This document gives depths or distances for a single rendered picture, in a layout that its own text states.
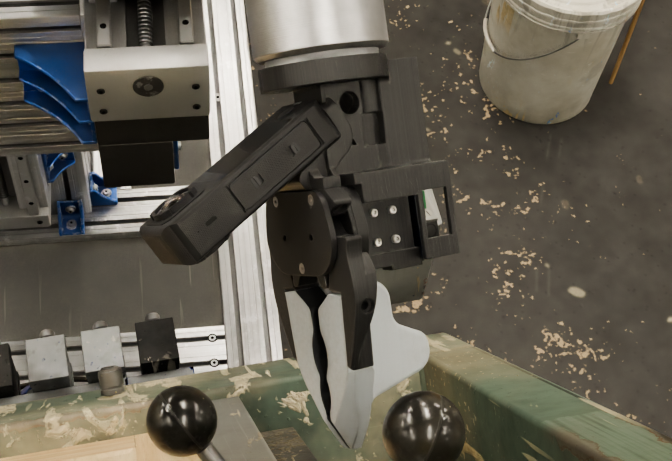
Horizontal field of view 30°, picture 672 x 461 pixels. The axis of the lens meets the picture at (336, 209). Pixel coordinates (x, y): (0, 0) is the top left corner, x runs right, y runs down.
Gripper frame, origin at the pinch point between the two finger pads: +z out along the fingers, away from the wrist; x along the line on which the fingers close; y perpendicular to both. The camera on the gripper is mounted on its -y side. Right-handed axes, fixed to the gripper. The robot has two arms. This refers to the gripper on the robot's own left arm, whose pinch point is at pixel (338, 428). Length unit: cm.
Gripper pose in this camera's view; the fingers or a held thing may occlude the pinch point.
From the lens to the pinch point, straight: 69.9
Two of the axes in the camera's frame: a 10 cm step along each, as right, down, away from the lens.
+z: 1.3, 9.9, 0.5
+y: 8.5, -1.4, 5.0
